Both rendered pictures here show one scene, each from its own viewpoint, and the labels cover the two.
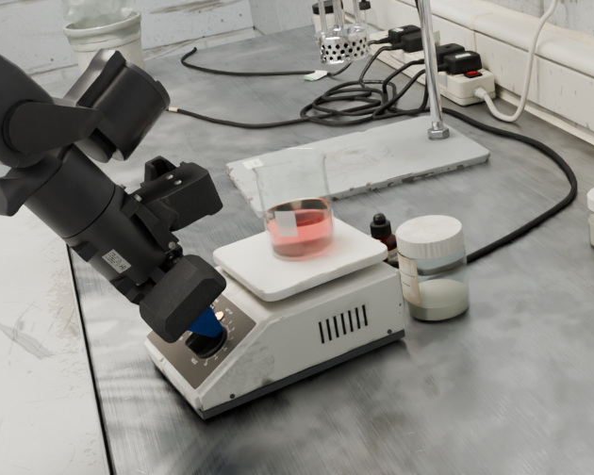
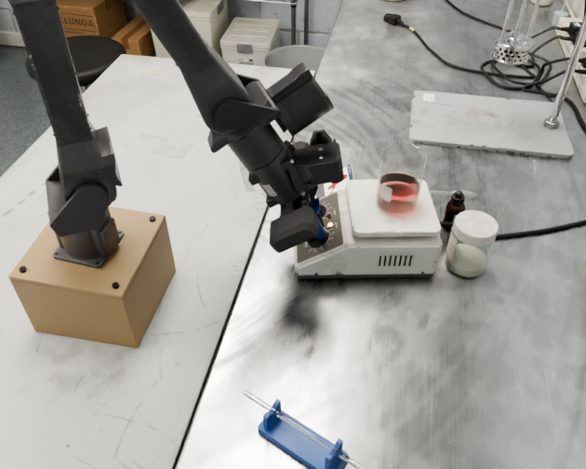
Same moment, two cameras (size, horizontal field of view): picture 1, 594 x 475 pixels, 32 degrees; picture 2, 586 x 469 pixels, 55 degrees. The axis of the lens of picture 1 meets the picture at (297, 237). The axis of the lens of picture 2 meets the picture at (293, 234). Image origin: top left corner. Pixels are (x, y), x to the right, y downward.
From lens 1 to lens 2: 27 cm
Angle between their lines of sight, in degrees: 27
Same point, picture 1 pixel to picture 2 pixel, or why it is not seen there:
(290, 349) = (358, 262)
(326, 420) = (356, 314)
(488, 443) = (429, 380)
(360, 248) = (425, 221)
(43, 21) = not seen: outside the picture
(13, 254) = not seen: hidden behind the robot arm
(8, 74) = (223, 81)
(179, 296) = (287, 233)
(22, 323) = not seen: hidden behind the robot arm
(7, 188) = (215, 137)
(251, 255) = (364, 195)
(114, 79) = (300, 87)
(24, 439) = (211, 242)
